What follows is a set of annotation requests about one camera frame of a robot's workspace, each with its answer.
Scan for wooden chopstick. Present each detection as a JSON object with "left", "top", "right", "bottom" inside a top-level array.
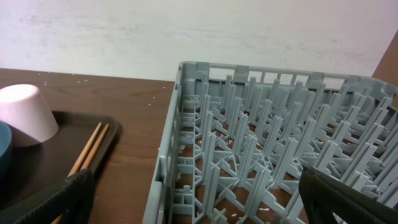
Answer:
[
  {"left": 81, "top": 124, "right": 109, "bottom": 169},
  {"left": 51, "top": 121, "right": 103, "bottom": 224}
]

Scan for dark blue plate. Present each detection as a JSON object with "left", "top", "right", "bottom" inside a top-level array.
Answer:
[{"left": 0, "top": 120, "right": 13, "bottom": 180}]

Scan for pink cup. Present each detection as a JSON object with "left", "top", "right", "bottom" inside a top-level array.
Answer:
[{"left": 1, "top": 84, "right": 58, "bottom": 147}]

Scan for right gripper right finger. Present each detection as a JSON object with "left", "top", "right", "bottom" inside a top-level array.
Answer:
[{"left": 298, "top": 167, "right": 397, "bottom": 224}]

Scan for left wooden chopstick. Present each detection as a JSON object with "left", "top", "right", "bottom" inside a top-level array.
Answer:
[{"left": 51, "top": 121, "right": 103, "bottom": 224}]

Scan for right wooden chopstick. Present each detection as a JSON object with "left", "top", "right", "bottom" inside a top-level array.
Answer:
[{"left": 81, "top": 124, "right": 109, "bottom": 169}]

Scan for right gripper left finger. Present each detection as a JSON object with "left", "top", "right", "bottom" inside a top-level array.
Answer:
[{"left": 1, "top": 169, "right": 95, "bottom": 223}]

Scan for grey dishwasher rack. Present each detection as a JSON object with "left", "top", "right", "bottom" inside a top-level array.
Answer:
[{"left": 143, "top": 62, "right": 397, "bottom": 223}]

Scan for brown serving tray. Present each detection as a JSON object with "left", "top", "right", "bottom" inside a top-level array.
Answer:
[{"left": 1, "top": 111, "right": 123, "bottom": 210}]

